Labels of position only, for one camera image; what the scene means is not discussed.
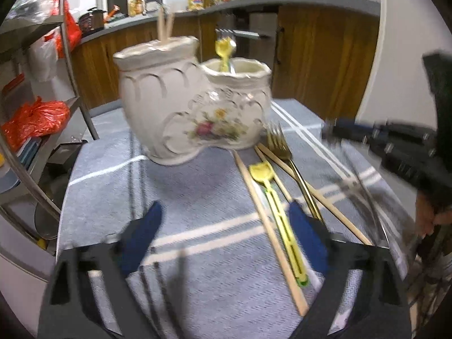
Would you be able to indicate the wooden chopstick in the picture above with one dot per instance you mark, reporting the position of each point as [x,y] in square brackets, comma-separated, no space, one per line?
[296,293]
[314,193]
[169,25]
[161,25]
[273,176]

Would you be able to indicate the yellow oil bottle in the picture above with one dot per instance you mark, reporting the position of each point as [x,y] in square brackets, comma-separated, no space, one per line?
[196,5]

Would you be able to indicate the yellow green plastic spoon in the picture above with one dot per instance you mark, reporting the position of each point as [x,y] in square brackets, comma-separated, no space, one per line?
[258,173]

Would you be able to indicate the grey kitchen countertop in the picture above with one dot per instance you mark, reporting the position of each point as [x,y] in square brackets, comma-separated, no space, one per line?
[367,7]

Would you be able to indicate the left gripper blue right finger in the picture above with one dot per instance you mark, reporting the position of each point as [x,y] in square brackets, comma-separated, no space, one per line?
[308,232]

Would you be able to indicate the metal shelf rack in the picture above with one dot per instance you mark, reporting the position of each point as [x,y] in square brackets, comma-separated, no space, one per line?
[21,170]

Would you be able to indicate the red plastic bag on shelf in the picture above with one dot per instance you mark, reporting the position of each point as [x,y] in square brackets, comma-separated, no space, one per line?
[35,120]

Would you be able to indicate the right human hand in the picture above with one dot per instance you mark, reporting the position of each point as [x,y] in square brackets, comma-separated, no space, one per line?
[425,217]

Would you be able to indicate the chrome sink faucet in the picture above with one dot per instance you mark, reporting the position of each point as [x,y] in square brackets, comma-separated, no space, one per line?
[152,6]

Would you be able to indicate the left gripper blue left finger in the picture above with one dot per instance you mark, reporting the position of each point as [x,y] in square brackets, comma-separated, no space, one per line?
[137,237]

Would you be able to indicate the silver fork in holder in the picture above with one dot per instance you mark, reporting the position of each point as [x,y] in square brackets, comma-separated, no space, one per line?
[224,33]

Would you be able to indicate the wooden kitchen cabinet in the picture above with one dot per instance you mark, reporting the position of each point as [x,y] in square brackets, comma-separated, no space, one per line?
[321,56]

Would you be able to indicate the wooden chopstick in holder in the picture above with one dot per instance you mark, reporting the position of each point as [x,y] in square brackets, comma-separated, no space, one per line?
[161,25]
[169,25]

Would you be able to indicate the steel oven with handles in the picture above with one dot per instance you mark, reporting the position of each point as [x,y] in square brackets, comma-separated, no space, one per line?
[255,34]

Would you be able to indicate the red plastic bag upper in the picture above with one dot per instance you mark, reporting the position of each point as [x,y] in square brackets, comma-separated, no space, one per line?
[74,33]

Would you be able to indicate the gold metal fork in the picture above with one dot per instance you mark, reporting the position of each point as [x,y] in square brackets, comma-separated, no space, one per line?
[277,144]

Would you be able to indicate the white floral ceramic utensil holder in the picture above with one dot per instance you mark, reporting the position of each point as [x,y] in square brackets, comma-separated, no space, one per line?
[177,106]

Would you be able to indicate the yellow plastic spoon in holder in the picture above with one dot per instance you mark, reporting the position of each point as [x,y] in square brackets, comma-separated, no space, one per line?
[225,48]

